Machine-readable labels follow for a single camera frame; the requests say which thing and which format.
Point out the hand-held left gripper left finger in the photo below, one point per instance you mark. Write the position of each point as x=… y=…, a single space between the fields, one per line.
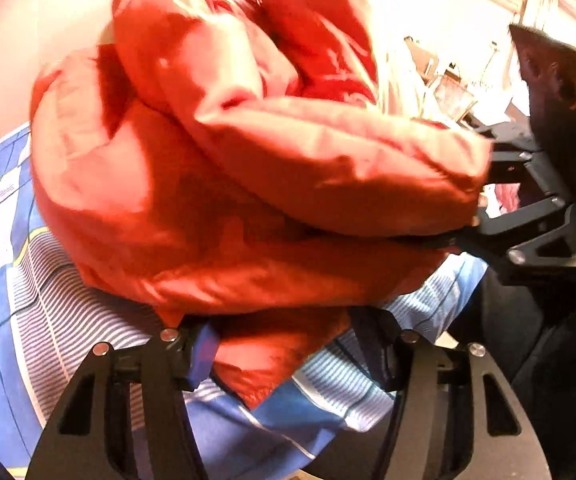
x=200 y=357

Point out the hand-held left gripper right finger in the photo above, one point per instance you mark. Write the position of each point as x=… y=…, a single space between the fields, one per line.
x=375 y=355

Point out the orange puffer jacket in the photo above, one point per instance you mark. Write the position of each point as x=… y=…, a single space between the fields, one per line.
x=193 y=185

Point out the person's dark clothing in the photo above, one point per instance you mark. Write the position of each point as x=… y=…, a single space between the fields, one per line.
x=543 y=350

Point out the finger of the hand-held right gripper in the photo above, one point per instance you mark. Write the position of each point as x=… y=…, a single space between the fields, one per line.
x=510 y=147
x=518 y=225

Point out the blue plaid bed sheet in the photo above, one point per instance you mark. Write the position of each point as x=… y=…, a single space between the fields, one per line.
x=68 y=285

